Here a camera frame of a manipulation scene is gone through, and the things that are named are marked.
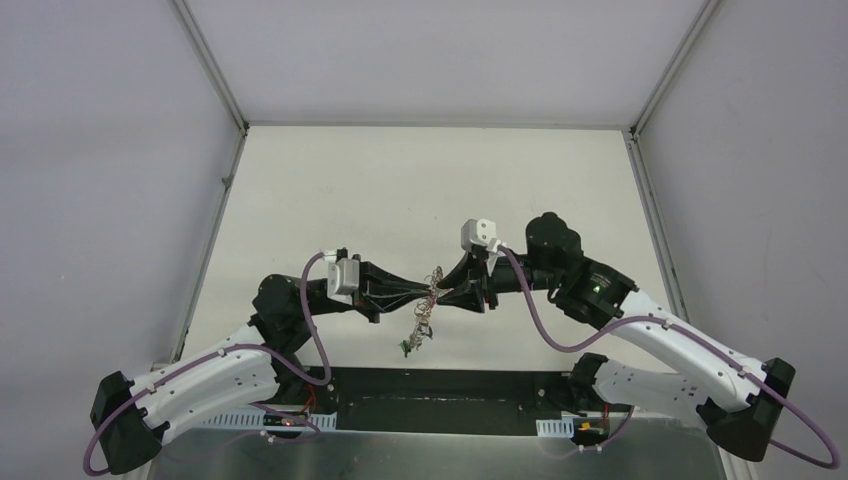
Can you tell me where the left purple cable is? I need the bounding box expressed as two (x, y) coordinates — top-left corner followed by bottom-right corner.
(82, 250), (333, 478)

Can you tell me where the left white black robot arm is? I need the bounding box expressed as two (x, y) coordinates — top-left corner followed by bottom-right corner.
(82, 249), (431, 477)

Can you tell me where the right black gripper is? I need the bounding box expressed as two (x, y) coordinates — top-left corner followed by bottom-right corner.
(436, 249), (560, 314)

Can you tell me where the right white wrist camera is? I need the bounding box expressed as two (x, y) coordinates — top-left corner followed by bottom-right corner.
(460, 219), (501, 253)

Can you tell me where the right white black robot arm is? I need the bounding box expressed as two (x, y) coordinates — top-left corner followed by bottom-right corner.
(440, 212), (795, 462)

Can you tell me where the white slotted cable duct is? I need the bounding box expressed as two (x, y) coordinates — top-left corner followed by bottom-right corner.
(198, 408), (337, 433)

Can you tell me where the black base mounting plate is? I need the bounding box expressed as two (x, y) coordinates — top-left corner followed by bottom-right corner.
(266, 367), (607, 436)

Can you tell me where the purple cable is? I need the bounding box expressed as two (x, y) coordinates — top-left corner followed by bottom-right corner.
(496, 245), (841, 470)
(82, 250), (333, 478)

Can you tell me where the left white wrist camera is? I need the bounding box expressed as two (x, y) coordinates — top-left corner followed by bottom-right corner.
(324, 254), (360, 305)

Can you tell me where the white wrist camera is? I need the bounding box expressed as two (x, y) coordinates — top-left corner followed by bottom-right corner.
(324, 254), (360, 305)
(460, 219), (501, 253)

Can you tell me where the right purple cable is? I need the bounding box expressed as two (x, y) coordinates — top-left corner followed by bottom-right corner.
(496, 245), (841, 470)

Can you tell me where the metal disc keyring holder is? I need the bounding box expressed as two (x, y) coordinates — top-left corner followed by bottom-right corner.
(406, 266), (445, 355)

